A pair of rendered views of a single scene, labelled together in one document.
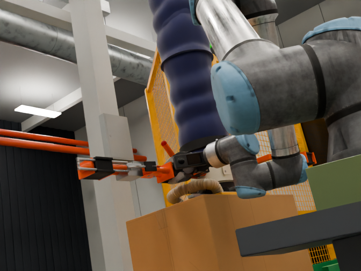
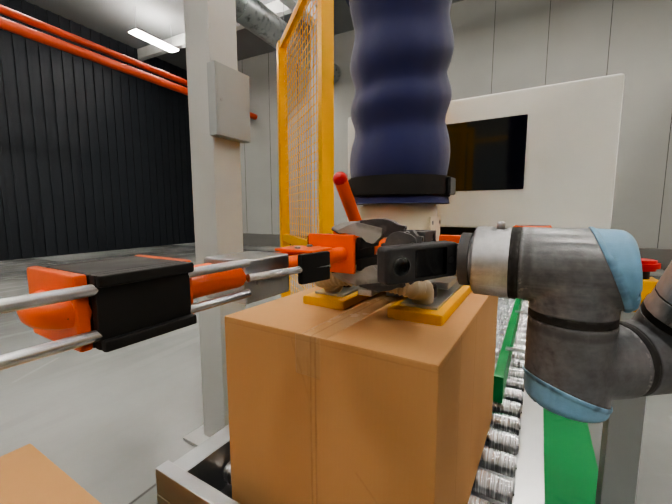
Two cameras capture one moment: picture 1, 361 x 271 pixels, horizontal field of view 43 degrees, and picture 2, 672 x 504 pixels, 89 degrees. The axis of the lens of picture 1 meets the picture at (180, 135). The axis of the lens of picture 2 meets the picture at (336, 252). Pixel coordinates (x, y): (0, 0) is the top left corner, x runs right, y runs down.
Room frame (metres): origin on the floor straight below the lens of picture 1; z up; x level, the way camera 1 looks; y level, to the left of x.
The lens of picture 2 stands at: (1.13, 0.15, 1.14)
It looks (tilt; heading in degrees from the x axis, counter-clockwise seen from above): 7 degrees down; 352
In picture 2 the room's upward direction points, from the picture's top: straight up
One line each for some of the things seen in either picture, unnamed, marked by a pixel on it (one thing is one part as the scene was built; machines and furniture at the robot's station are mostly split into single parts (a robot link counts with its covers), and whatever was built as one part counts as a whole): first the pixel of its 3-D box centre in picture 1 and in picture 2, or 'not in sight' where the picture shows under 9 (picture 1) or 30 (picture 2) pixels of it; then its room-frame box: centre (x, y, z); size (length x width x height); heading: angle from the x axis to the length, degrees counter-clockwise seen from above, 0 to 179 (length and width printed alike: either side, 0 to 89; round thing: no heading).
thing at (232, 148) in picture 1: (238, 147); (569, 268); (1.48, -0.18, 1.07); 0.12 x 0.09 x 0.10; 51
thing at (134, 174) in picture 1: (128, 172); (248, 275); (1.51, 0.19, 1.07); 0.07 x 0.07 x 0.04; 51
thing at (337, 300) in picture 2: not in sight; (360, 280); (1.93, -0.02, 0.97); 0.34 x 0.10 x 0.05; 141
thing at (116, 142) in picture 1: (116, 138); (230, 104); (2.77, 0.40, 1.62); 0.20 x 0.05 x 0.30; 141
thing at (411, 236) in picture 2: (200, 161); (428, 255); (1.59, -0.05, 1.08); 0.12 x 0.09 x 0.08; 51
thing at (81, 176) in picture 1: (95, 169); (116, 294); (1.41, 0.28, 1.08); 0.08 x 0.07 x 0.05; 141
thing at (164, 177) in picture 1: (171, 172); (343, 250); (1.68, 0.06, 1.08); 0.10 x 0.08 x 0.06; 51
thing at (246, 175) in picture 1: (250, 178); (575, 358); (1.48, -0.20, 0.96); 0.12 x 0.09 x 0.12; 90
